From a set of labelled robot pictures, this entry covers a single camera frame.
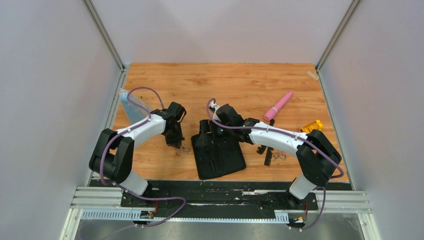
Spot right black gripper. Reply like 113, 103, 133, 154
196, 119, 234, 147

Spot silver scissors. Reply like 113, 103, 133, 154
176, 145, 192, 156
271, 150, 287, 161

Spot black zippered tool case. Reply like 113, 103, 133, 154
191, 132, 247, 180

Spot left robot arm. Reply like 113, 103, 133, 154
88, 102, 187, 207

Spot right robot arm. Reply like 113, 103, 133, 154
206, 98, 344, 209

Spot pink hair trimmer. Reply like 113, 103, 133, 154
263, 91, 293, 122

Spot clear blue spray bottle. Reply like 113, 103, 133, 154
119, 88, 152, 125

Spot tape piece on table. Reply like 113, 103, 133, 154
305, 71, 320, 81

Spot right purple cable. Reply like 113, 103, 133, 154
205, 97, 345, 232

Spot purple cable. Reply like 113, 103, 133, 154
99, 86, 188, 229
205, 97, 345, 232

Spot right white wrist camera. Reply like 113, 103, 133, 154
208, 101, 221, 114

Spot black handled comb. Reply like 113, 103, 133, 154
256, 119, 275, 155

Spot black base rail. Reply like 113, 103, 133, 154
89, 179, 319, 220

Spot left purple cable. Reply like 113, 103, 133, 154
99, 86, 188, 229

